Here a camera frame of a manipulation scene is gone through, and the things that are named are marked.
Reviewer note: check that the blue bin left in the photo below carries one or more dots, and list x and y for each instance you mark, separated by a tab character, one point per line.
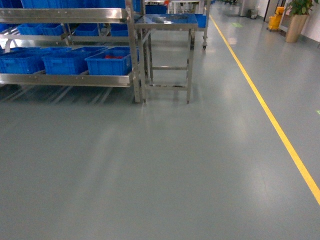
28	61

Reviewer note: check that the potted plant in tan pot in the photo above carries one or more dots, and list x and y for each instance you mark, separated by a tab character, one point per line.
299	11

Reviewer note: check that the stainless steel table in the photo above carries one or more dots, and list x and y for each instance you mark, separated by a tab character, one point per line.
166	44

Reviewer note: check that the stainless steel flow rack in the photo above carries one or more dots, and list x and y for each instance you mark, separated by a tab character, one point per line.
64	17

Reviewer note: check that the empty blue bin middle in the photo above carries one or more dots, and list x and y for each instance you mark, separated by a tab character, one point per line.
70	62

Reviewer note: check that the blue bin with red bags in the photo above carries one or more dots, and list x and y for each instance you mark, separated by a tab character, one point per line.
116	61

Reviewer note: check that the yellow mop bucket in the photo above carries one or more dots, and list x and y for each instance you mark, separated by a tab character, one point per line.
274	21

